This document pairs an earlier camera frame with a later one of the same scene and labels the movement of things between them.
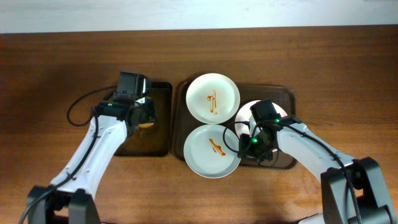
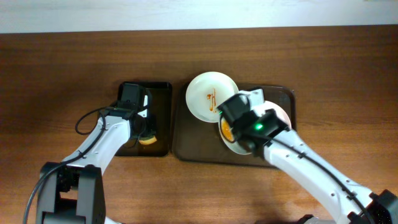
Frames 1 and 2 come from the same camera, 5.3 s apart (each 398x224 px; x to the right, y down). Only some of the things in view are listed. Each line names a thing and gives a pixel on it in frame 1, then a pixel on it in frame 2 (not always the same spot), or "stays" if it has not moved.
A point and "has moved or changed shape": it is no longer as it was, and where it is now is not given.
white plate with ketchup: [206, 154] has moved or changed shape
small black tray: [156, 140] stays
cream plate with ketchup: [212, 98] stays
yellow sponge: [146, 125] has moved or changed shape
